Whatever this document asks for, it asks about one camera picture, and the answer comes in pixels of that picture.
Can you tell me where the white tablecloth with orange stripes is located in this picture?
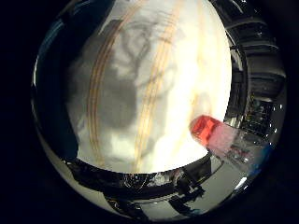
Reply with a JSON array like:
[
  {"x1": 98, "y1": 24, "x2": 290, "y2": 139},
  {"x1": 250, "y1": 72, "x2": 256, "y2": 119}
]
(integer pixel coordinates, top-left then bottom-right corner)
[{"x1": 64, "y1": 0, "x2": 234, "y2": 175}]

